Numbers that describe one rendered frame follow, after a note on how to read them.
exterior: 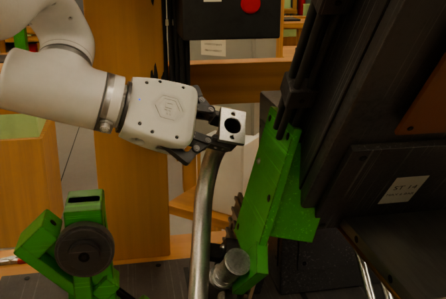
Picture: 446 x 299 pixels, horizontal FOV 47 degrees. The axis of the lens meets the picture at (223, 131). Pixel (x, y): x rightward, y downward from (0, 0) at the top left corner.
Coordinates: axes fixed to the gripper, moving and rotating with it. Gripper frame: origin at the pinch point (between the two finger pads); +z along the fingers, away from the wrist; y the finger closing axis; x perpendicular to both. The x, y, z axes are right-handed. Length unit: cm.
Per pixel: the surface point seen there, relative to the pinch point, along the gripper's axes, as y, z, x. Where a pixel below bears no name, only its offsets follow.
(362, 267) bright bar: -18.0, 20.5, -4.2
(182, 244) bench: -5.0, 8.1, 44.7
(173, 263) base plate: -11.6, 4.4, 36.3
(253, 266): -19.7, 5.4, -1.3
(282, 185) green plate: -10.4, 5.9, -8.4
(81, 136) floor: 173, -6, 373
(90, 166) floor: 121, 4, 315
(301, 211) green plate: -12.2, 10.5, -5.2
